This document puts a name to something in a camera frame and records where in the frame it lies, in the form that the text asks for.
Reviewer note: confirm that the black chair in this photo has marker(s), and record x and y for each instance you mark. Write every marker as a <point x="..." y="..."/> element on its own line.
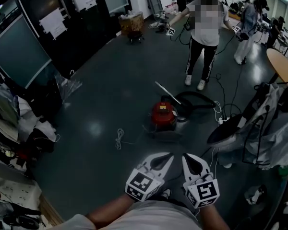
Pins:
<point x="224" y="132"/>

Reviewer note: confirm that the person's white shirt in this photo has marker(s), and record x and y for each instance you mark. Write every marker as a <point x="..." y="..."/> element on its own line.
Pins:
<point x="146" y="217"/>

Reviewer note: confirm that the black wheeled stool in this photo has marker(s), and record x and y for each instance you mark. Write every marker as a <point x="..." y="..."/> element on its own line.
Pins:
<point x="135" y="37"/>

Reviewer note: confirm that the transparent umbrella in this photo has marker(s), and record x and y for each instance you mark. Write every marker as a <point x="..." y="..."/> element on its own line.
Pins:
<point x="68" y="87"/>

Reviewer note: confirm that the black cabinet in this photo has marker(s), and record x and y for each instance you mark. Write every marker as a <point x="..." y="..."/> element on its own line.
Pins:
<point x="182" y="0"/>

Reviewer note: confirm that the red vacuum cleaner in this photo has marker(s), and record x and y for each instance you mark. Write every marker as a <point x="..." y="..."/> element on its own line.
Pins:
<point x="162" y="115"/>

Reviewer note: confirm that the person's right forearm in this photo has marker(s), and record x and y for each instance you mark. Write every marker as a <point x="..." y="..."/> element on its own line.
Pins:
<point x="214" y="218"/>

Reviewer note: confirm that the round wooden table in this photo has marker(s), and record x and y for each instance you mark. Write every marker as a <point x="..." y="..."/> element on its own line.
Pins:
<point x="282" y="65"/>

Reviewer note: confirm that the grey folded cart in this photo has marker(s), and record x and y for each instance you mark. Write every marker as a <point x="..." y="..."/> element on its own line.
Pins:
<point x="154" y="2"/>

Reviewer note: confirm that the white and black device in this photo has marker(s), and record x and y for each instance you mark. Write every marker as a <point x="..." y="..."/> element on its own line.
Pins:
<point x="255" y="195"/>

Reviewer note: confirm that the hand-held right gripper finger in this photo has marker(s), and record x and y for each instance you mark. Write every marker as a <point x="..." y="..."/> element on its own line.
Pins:
<point x="186" y="169"/>
<point x="201" y="163"/>

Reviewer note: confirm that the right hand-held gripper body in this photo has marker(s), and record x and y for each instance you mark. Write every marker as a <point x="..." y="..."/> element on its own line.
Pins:
<point x="202" y="192"/>

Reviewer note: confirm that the wooden board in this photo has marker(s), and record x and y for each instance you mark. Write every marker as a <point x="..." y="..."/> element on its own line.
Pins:
<point x="51" y="211"/>

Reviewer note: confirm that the white shelf board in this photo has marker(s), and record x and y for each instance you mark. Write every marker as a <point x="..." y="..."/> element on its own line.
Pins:
<point x="13" y="192"/>

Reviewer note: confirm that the person's left forearm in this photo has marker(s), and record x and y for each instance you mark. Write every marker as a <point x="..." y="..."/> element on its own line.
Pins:
<point x="110" y="210"/>

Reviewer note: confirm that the person's white shoe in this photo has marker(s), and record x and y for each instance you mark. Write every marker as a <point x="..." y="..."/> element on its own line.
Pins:
<point x="166" y="193"/>

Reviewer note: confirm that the pile of clothes and bags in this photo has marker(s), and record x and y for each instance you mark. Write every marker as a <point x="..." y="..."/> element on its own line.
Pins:
<point x="16" y="121"/>

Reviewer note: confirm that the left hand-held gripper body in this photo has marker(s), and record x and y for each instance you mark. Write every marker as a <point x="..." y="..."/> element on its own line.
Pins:
<point x="144" y="183"/>

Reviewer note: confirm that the white power strip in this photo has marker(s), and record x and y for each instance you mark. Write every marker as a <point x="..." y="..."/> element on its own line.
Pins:
<point x="223" y="120"/>

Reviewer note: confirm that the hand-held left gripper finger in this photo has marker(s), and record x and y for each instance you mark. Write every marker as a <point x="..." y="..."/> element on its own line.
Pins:
<point x="147" y="159"/>
<point x="165" y="166"/>

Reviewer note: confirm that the grey jacket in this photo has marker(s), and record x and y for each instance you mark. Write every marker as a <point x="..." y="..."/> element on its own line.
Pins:
<point x="276" y="133"/>

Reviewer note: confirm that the patterned brown box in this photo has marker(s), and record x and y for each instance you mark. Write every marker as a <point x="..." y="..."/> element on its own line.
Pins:
<point x="132" y="23"/>

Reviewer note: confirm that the metal vacuum tube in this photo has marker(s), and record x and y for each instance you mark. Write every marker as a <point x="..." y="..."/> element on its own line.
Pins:
<point x="166" y="91"/>

